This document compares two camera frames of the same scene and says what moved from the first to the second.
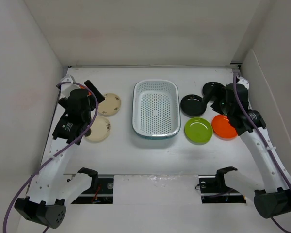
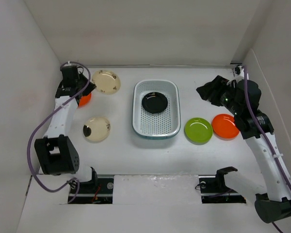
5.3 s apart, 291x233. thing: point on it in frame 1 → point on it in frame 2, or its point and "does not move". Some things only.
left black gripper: (99, 98) → (90, 89)
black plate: (192, 105) → (154, 103)
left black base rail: (100, 191) does not move
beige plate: (110, 106) → (106, 82)
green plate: (198, 130) does not move
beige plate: (100, 130) does not move
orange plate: (222, 128) does not move
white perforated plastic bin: (156, 109) does not move
